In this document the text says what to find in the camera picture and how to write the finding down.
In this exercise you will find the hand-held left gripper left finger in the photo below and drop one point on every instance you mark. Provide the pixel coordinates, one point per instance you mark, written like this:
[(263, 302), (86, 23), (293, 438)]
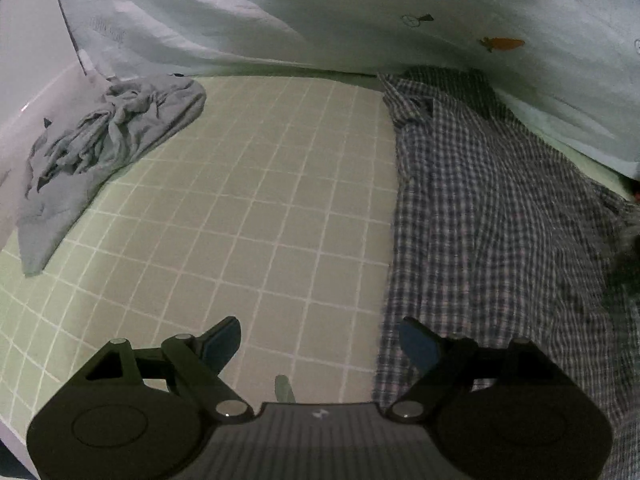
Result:
[(222, 345)]

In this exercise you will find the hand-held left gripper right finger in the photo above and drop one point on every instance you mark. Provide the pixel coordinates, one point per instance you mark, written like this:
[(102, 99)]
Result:
[(417, 345)]

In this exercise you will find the blue plaid shirt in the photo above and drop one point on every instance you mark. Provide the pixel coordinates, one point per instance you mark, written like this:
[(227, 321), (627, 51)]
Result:
[(490, 210)]

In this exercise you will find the green grid bed sheet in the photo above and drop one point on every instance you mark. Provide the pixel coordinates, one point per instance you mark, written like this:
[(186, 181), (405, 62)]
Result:
[(250, 185)]

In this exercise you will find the grey garment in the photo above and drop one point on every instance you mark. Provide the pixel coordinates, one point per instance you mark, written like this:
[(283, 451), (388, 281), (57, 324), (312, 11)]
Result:
[(125, 125)]

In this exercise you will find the pale green printed quilt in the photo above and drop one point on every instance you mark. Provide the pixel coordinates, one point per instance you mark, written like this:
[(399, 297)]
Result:
[(350, 10)]

